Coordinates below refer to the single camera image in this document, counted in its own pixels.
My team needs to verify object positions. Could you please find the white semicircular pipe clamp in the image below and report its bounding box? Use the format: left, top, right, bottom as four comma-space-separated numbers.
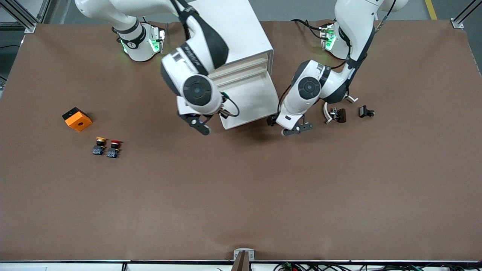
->
323, 96, 358, 124

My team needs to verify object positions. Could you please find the brown table mat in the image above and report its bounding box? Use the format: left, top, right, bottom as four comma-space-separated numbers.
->
0, 20, 482, 262

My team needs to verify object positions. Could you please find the aluminium frame strut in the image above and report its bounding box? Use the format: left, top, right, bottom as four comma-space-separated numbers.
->
451, 0, 482, 30
0, 0, 38, 34

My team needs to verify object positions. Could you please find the tangled cables bundle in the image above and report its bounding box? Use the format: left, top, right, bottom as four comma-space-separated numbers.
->
273, 262, 468, 271

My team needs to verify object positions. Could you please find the orange box with hole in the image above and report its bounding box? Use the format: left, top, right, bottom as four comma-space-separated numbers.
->
62, 107, 93, 132

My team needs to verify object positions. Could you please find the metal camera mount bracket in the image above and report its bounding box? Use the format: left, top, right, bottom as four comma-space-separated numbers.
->
231, 248, 255, 271

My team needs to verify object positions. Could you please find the red mushroom push button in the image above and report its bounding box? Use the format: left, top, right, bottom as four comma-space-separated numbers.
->
107, 139, 122, 159

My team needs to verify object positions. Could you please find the white table edge rail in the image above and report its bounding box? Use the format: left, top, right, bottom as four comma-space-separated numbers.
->
0, 259, 482, 271

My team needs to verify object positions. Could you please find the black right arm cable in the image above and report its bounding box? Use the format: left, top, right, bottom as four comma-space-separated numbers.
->
222, 92, 241, 118

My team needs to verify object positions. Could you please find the yellow mushroom push button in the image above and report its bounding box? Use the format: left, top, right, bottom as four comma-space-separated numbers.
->
92, 137, 107, 156

